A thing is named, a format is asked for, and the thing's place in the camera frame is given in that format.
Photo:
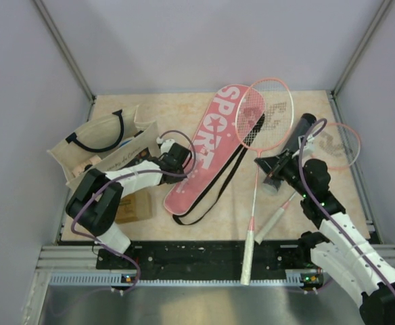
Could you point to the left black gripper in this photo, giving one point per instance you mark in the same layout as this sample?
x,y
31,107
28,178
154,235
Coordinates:
x,y
178,179

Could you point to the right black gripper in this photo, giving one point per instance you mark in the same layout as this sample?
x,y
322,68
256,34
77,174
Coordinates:
x,y
275,165

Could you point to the pink badminton racket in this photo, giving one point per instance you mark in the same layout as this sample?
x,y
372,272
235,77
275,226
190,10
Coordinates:
x,y
262,123
336,144

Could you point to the black shuttlecock tube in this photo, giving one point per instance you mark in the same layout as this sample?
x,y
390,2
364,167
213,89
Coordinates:
x,y
272,186

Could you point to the pink racket cover bag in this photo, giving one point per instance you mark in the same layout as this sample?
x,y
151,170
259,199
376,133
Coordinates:
x,y
216,148

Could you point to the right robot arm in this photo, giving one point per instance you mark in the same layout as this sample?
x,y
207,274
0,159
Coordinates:
x,y
337,246

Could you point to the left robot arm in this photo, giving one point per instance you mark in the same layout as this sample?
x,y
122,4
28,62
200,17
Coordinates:
x,y
95,202

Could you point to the brown cardboard box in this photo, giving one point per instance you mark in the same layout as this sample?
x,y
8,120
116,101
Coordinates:
x,y
135,207

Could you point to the beige floral tote bag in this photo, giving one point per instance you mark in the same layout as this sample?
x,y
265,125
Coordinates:
x,y
107,143

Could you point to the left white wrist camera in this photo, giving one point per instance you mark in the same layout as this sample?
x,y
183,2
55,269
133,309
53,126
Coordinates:
x,y
165,144

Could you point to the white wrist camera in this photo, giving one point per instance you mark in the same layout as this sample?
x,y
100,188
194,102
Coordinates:
x,y
307,143
165,144

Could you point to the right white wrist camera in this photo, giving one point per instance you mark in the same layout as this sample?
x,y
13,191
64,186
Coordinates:
x,y
307,143

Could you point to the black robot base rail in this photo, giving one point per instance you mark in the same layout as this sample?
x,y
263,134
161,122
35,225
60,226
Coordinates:
x,y
220,260

